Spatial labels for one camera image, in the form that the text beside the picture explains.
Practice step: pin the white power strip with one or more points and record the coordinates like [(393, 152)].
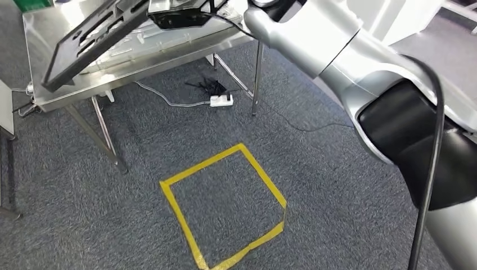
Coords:
[(221, 100)]

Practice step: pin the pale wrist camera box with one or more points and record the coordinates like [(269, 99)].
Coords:
[(171, 5)]

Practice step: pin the stainless steel workbench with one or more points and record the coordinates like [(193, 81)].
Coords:
[(37, 37)]

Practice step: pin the black plastic panel part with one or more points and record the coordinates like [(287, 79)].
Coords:
[(67, 70)]

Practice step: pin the white panel board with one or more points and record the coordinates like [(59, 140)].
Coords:
[(5, 108)]

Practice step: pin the yellow floor tape square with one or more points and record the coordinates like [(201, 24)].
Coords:
[(179, 212)]

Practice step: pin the machined aluminium fixture plate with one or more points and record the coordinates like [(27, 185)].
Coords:
[(167, 48)]

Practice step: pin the white display block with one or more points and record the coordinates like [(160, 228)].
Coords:
[(391, 18)]

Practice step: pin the metal frame stand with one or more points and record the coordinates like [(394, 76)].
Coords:
[(11, 167)]

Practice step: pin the green crate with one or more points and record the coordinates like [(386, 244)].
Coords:
[(33, 4)]

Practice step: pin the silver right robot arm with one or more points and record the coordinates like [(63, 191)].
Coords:
[(335, 48)]

